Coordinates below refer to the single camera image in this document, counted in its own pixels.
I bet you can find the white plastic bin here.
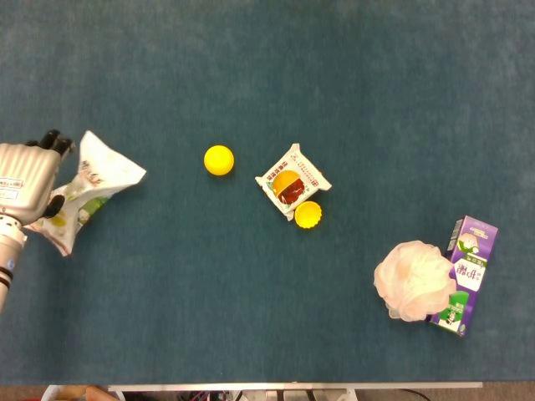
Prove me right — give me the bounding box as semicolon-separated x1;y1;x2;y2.
40;384;110;401

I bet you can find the yellow scalloped plastic cap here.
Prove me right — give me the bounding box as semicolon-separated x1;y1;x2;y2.
293;200;324;229

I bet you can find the brown object in bin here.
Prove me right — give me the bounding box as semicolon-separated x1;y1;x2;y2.
85;386;122;401

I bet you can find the small white pastry packet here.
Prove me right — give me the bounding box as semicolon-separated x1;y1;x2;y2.
254;143;334;221

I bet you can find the aluminium table edge rail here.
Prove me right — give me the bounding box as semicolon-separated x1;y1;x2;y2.
107;382;484;393

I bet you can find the large white snack bag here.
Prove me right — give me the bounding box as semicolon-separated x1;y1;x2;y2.
24;129;148;257

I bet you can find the white metal frame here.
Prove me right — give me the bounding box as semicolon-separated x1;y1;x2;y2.
240;390;357;401

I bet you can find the bundle of coloured wires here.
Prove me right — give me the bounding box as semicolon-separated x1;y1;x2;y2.
175;390;236;401

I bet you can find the white mesh bath sponge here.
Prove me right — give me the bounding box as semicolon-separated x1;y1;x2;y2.
373;240;457;323

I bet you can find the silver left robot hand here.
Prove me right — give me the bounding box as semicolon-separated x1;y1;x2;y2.
0;129;76;229

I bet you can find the purple milk carton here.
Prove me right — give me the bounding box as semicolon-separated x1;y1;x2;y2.
428;215;499;338

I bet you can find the blue felt table cover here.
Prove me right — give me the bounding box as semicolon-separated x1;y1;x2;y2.
0;0;535;386

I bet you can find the smooth yellow ball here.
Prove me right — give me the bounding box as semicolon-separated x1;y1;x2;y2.
203;144;235;176

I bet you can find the black cable on floor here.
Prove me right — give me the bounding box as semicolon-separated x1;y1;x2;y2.
392;388;431;401

